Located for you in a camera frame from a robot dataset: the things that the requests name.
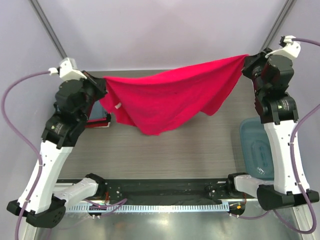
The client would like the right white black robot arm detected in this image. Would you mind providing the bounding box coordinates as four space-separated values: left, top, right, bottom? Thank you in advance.
225 42 320 211

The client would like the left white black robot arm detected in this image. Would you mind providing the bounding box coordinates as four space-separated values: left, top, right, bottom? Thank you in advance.
6 70 107 229

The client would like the folded grey-blue t shirt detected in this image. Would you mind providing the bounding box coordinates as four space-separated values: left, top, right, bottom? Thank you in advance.
89 101 108 121

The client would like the blue plastic bin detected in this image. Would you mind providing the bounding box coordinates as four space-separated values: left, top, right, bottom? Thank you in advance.
239 117 274 181

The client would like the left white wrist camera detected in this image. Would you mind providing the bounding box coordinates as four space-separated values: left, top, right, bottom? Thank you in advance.
48 57 87 81

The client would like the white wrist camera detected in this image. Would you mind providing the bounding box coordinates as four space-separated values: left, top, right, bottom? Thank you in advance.
48 57 87 81
265 35 301 61

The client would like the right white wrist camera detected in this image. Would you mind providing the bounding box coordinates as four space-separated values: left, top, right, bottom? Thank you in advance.
265 35 301 61

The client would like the right aluminium frame post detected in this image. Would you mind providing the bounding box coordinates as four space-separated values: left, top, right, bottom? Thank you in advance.
260 0 297 50

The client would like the aluminium frame post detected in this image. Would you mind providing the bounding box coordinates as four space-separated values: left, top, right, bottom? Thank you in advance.
28 0 68 59
260 0 297 50

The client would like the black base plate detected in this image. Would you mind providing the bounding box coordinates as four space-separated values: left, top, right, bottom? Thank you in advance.
90 178 253 206

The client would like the left aluminium frame post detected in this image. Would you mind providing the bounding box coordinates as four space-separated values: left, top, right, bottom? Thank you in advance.
28 0 68 59

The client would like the slotted cable duct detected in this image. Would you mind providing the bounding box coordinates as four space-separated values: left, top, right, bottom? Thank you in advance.
66 202 229 214

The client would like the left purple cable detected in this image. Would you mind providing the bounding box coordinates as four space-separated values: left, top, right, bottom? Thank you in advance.
1 70 128 240

